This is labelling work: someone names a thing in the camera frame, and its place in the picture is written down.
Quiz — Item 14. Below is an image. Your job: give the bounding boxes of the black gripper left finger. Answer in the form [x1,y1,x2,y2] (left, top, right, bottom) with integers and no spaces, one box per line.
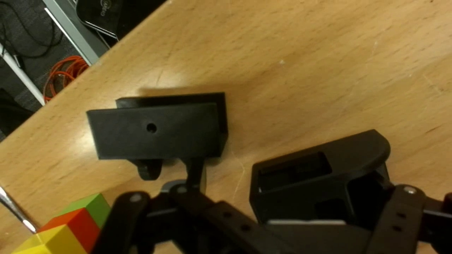
[91,156,302,254]

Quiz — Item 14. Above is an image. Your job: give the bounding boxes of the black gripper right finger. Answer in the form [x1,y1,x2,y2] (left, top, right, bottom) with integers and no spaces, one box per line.
[365,163,452,254]

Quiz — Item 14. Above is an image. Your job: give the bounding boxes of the black plastic plate with hole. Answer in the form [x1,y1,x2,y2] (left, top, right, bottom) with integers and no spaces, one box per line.
[85,90,230,182]

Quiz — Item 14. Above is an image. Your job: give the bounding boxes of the black slanted plastic housing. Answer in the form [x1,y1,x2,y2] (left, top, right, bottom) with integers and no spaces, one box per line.
[249,128,393,227]

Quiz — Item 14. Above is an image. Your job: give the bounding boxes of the green toy block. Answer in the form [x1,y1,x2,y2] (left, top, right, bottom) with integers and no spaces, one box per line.
[61,192,112,230]

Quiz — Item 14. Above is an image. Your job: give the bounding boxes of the red toy block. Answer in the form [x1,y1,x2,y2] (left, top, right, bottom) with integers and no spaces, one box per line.
[37,208,103,252]

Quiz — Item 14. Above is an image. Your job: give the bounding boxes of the yellow toy block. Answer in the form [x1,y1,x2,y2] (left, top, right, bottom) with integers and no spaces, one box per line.
[11,224,89,254]

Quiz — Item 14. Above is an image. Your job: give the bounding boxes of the metal spoon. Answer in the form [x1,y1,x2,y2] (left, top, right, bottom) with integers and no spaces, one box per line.
[0,185,38,235]

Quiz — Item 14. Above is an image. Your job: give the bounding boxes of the white metal bar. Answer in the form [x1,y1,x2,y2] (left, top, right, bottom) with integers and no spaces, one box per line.
[0,41,47,107]

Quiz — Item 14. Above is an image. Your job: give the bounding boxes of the orange cable coil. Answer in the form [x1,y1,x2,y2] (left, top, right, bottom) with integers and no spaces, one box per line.
[41,55,91,105]

